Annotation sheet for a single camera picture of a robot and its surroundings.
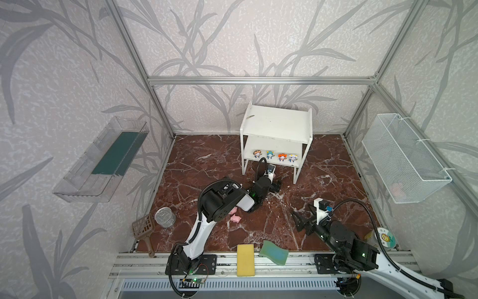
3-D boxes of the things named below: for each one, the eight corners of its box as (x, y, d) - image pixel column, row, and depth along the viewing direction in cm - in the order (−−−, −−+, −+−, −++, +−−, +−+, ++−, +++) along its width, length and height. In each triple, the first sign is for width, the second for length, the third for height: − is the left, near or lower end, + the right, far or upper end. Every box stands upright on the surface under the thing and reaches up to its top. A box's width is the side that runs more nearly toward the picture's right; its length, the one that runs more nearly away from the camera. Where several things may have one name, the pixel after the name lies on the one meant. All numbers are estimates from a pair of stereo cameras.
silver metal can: (157, 227, 85) (151, 223, 80) (162, 212, 90) (157, 207, 85) (173, 227, 85) (169, 223, 80) (177, 212, 90) (173, 207, 85)
